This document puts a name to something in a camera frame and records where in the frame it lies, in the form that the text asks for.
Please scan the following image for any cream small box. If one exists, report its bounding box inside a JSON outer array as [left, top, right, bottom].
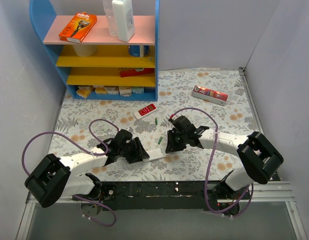
[[118, 86, 132, 97]]

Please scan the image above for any white plastic bottle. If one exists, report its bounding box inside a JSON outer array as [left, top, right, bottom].
[[111, 0, 135, 43]]

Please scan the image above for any red white remote control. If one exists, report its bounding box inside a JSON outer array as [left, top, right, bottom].
[[133, 103, 158, 120]]

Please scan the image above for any blue can on shelf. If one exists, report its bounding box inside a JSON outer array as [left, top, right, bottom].
[[128, 45, 150, 58]]

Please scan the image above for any teal small box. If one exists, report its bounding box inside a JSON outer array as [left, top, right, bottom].
[[131, 86, 145, 94]]

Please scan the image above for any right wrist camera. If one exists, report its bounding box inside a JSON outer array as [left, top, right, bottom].
[[168, 114, 175, 123]]

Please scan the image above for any yellow small box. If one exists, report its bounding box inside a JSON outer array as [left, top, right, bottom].
[[76, 85, 95, 99]]

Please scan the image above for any blue shelf unit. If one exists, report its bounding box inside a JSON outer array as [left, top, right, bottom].
[[29, 0, 160, 102]]

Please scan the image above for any floral table mat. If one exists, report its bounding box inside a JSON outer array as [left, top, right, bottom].
[[49, 70, 260, 181]]

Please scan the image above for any orange razor box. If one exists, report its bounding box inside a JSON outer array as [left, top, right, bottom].
[[58, 12, 98, 44]]

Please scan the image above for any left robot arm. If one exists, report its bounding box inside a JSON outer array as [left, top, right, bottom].
[[24, 129, 151, 208]]

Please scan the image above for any clear plastic bottle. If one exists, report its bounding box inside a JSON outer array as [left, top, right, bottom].
[[102, 0, 118, 37]]

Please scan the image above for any grey white remote control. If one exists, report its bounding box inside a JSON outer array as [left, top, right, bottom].
[[142, 148, 168, 163]]

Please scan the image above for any red box on shelf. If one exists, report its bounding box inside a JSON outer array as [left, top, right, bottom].
[[119, 68, 155, 78]]

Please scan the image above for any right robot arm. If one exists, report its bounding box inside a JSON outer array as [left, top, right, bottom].
[[165, 116, 284, 199]]

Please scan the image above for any white cup on shelf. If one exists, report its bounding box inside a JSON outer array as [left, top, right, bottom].
[[73, 44, 98, 57]]

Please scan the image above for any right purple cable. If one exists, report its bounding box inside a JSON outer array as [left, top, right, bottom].
[[169, 107, 254, 217]]

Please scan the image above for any orange white small box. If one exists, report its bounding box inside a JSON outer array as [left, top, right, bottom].
[[95, 86, 108, 95]]

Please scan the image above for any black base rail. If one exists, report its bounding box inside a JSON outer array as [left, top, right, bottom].
[[82, 176, 250, 211]]

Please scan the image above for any red toothpaste box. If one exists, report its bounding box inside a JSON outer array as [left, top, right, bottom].
[[191, 85, 228, 106]]

